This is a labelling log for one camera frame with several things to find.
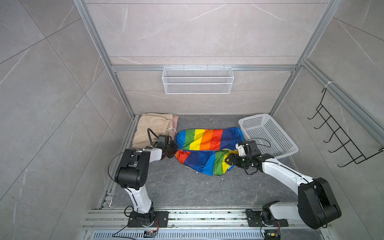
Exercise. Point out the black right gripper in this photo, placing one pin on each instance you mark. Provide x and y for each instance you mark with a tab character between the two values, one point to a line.
236	160

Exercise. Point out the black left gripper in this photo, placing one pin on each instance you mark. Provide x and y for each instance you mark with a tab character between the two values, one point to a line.
176	148

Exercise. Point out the beige shorts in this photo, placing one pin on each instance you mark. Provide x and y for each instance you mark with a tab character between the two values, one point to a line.
160	124

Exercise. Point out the pink drawstring shorts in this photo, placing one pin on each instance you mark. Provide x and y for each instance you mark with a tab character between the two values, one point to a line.
175	123

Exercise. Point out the multicolour orange blue shorts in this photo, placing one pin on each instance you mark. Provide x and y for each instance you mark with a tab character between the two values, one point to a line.
205	150

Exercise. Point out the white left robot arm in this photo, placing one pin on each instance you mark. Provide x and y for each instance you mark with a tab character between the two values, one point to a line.
132	173

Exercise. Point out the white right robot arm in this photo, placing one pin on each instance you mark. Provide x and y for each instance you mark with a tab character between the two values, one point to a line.
316	205

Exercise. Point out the white plastic laundry basket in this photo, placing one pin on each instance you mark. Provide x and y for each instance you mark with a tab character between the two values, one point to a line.
269	136

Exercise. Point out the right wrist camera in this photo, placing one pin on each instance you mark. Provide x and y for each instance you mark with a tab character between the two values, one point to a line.
248	148

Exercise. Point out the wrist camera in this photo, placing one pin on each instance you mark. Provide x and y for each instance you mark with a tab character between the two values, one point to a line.
163	141
248	148

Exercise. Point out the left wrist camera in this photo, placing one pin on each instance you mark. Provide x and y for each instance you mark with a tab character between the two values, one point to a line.
163	141

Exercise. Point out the white wire wall basket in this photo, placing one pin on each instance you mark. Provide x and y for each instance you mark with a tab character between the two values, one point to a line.
197	80

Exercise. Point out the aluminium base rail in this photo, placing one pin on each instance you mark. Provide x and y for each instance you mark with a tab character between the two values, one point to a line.
197	223

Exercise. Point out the black wire hook rack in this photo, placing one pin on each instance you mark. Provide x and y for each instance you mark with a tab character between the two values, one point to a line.
340	134

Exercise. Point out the aluminium frame post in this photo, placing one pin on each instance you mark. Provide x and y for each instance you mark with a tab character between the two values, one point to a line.
91	28

